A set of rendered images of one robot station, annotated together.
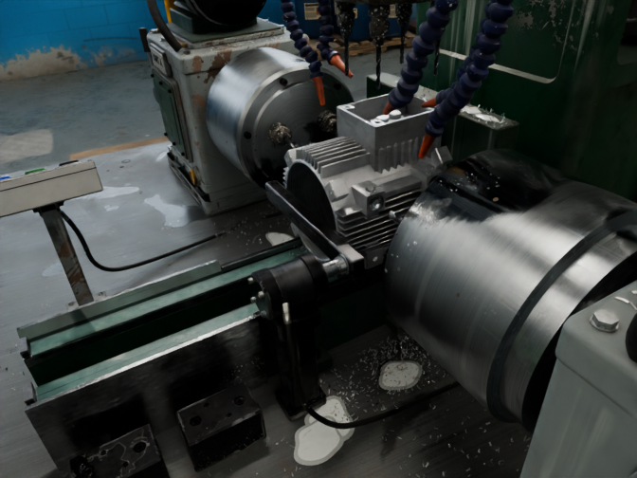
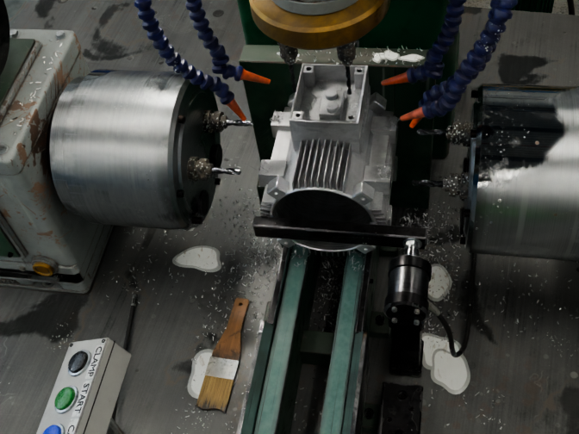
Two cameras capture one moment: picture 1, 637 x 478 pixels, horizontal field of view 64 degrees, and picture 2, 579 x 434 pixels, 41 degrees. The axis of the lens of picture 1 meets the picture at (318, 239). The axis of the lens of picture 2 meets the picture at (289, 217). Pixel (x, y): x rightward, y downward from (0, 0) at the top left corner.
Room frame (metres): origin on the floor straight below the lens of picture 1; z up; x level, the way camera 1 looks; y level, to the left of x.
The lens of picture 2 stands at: (0.19, 0.52, 1.93)
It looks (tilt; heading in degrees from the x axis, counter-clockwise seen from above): 53 degrees down; 316
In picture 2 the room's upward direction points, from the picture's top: 11 degrees counter-clockwise
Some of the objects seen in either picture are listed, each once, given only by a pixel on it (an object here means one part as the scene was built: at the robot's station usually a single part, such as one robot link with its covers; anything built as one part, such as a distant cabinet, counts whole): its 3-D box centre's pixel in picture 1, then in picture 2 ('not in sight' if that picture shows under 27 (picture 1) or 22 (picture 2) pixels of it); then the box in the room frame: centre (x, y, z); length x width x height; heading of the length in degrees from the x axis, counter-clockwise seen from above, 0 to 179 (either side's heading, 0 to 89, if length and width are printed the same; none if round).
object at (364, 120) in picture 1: (389, 130); (331, 109); (0.71, -0.11, 1.11); 0.12 x 0.11 x 0.07; 118
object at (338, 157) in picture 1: (366, 193); (331, 170); (0.69, -0.08, 1.01); 0.20 x 0.19 x 0.19; 118
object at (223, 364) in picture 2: not in sight; (227, 351); (0.73, 0.19, 0.80); 0.21 x 0.05 x 0.01; 115
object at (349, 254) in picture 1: (308, 224); (339, 232); (0.61, 0.01, 1.01); 0.26 x 0.04 x 0.03; 28
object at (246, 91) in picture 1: (268, 114); (114, 147); (1.01, 0.09, 1.04); 0.37 x 0.25 x 0.25; 28
